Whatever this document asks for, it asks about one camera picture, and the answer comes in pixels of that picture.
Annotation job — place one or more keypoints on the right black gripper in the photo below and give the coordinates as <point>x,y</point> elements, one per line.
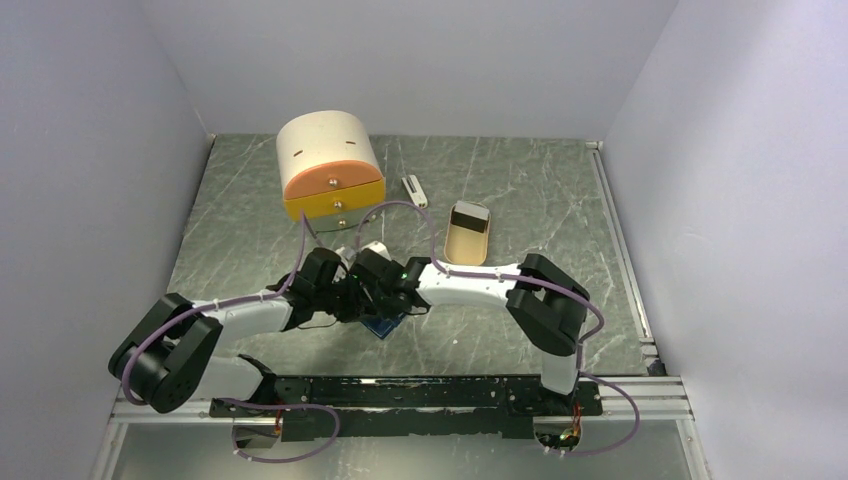
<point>382,309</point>

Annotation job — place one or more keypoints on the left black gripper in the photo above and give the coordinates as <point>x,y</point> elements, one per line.
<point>350,312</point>

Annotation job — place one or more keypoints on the blue leather card holder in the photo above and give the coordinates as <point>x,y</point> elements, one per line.
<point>382,327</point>

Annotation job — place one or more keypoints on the beige oval tray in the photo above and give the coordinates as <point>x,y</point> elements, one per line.
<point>465,247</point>

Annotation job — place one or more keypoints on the stack of credit cards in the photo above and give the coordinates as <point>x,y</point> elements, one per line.
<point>470,216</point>

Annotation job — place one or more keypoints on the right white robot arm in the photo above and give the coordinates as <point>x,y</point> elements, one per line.
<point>548,305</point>

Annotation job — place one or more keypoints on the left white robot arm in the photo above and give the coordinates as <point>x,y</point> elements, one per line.
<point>176,353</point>

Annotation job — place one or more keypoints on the small white rectangular block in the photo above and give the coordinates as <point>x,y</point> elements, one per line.
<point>415,191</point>

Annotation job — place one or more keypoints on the round pastel drawer cabinet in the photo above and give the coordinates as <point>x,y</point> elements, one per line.
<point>328,170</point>

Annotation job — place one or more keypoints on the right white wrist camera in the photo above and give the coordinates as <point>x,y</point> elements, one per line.
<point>379,248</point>

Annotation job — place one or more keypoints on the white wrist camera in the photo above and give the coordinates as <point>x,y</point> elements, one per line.
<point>379,248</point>
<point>346,254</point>

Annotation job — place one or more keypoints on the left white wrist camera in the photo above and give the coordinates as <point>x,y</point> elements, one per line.
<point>346,254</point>

